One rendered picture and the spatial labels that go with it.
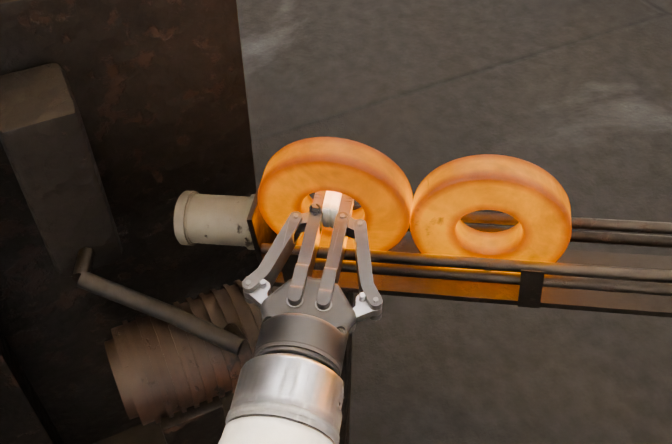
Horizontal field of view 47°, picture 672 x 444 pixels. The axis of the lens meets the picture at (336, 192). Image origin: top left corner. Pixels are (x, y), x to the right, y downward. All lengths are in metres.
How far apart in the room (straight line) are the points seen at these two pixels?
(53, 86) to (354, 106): 1.27
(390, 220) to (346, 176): 0.07
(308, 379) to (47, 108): 0.39
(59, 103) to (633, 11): 1.98
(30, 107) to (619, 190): 1.41
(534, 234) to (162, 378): 0.45
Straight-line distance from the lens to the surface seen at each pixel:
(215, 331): 0.89
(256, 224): 0.79
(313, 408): 0.60
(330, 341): 0.64
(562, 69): 2.23
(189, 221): 0.83
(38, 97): 0.84
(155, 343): 0.93
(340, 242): 0.71
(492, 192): 0.73
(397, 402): 1.48
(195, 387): 0.94
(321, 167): 0.72
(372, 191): 0.74
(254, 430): 0.59
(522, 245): 0.78
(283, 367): 0.61
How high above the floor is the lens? 1.30
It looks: 46 degrees down
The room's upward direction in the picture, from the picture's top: straight up
